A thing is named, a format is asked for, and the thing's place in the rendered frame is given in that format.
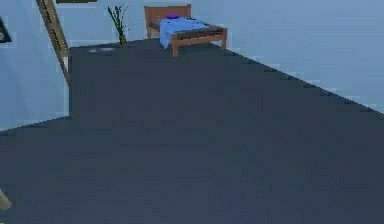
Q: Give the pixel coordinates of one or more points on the brown wooden bed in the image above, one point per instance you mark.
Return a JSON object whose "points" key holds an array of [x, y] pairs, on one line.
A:
{"points": [[196, 37]]}

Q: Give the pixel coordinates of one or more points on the blue bed blanket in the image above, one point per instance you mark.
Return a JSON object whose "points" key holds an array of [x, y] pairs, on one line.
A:
{"points": [[176, 26]]}

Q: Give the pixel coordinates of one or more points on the purple pillow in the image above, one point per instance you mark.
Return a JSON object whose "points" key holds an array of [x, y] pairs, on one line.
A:
{"points": [[172, 15]]}

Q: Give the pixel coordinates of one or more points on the green house plant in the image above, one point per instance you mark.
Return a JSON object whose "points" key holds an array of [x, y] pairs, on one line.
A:
{"points": [[119, 22]]}

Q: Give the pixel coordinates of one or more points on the dark framed wall picture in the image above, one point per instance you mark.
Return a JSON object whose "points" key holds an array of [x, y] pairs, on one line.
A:
{"points": [[76, 1]]}

